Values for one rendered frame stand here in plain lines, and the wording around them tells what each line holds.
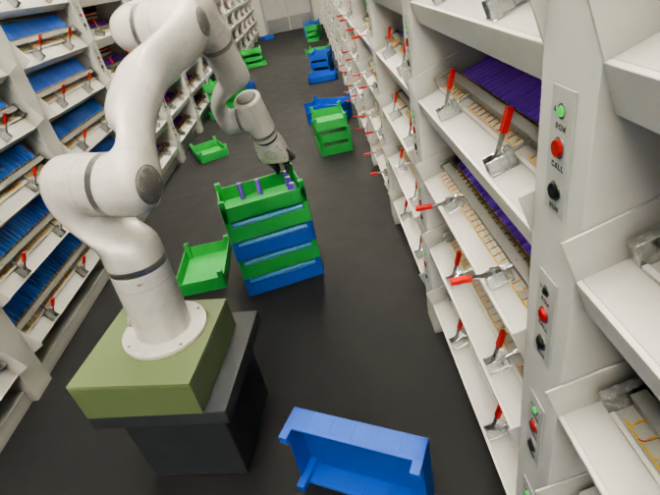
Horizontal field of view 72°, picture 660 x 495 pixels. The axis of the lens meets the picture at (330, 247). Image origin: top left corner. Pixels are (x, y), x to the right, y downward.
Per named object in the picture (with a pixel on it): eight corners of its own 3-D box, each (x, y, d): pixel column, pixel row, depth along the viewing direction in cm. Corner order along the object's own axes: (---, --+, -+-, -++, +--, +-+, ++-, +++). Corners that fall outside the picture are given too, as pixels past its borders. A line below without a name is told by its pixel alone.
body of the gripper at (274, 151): (247, 143, 148) (261, 167, 157) (277, 141, 145) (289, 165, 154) (252, 127, 152) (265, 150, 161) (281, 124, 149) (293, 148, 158)
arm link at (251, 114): (247, 142, 145) (275, 135, 143) (229, 110, 134) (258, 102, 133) (247, 125, 150) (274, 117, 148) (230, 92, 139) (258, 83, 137)
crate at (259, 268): (244, 280, 170) (238, 262, 165) (238, 254, 187) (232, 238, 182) (320, 256, 174) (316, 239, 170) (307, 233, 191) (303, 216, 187)
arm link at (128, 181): (95, 226, 90) (164, 228, 85) (45, 197, 80) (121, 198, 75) (164, 32, 108) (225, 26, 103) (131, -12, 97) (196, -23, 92)
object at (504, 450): (522, 524, 85) (497, 490, 79) (439, 314, 137) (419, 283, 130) (632, 487, 81) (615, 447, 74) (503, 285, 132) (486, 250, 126)
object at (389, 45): (416, 107, 114) (392, 56, 107) (380, 63, 165) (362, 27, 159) (493, 62, 109) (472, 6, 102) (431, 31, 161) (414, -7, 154)
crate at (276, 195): (225, 225, 157) (217, 204, 153) (220, 202, 174) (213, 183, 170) (307, 200, 162) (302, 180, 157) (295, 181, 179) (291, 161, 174)
